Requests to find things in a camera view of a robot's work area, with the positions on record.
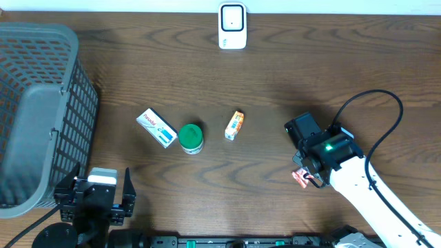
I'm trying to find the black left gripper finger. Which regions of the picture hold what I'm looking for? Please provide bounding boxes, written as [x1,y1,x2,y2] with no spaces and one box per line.
[123,167,136,207]
[54,162,81,193]

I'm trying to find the red Top chocolate bar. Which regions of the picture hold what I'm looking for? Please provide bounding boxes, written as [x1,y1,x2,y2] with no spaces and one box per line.
[291,168,314,189]

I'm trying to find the white Panadol box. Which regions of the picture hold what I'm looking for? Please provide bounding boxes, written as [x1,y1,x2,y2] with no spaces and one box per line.
[136,108,178,148]

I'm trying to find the green lid jar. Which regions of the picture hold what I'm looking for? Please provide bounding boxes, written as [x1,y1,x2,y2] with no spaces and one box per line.
[178,124,204,155]

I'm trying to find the small orange carton box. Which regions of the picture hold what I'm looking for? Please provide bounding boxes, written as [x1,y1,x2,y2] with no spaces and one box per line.
[225,111,245,141]

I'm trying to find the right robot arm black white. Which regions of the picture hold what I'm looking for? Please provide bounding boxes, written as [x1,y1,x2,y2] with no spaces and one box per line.
[284,112,440,247]

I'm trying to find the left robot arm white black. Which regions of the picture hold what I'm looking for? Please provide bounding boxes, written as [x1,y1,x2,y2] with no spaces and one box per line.
[32,164,150,248]

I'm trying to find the white barcode scanner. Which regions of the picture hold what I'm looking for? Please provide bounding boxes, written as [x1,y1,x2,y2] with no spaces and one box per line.
[218,2,247,50]

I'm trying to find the grey plastic basket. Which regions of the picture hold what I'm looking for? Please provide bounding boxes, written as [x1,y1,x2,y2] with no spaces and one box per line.
[1,23,99,218]

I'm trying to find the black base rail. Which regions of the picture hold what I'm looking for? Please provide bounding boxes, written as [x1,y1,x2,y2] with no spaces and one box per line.
[150,236,333,248]

